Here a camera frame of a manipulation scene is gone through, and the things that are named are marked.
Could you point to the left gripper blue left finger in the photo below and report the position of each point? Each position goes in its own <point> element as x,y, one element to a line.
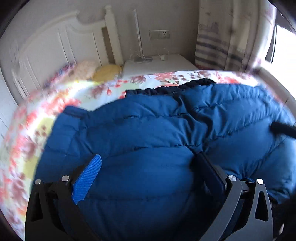
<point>53,213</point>

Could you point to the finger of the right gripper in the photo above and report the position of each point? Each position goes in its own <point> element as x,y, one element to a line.
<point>283,129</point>

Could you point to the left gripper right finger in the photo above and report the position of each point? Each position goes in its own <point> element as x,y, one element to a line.
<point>245,210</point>

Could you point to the blue puffer jacket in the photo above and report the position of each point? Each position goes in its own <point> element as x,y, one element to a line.
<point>149,186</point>

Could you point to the floral bed sheet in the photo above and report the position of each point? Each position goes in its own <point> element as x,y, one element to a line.
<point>34,119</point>

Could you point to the striped curtain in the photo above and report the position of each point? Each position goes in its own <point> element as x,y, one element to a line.
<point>234,35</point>

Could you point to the white nightstand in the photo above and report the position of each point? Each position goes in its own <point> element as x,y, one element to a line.
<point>173,62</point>

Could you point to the white charger plug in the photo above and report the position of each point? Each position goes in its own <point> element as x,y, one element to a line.
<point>163,54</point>

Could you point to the beige plush toy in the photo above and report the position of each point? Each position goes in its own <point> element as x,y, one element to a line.
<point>85,70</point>

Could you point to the yellow pillow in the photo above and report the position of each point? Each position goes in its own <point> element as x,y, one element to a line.
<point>107,73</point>

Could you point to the white desk lamp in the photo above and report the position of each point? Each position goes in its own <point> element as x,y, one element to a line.
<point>139,56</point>

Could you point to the white headboard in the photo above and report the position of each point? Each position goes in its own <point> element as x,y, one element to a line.
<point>62,41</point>

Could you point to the window frame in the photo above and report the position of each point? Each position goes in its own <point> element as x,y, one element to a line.
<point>282,48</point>

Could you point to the wall power outlet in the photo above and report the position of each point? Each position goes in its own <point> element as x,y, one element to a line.
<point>159,34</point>

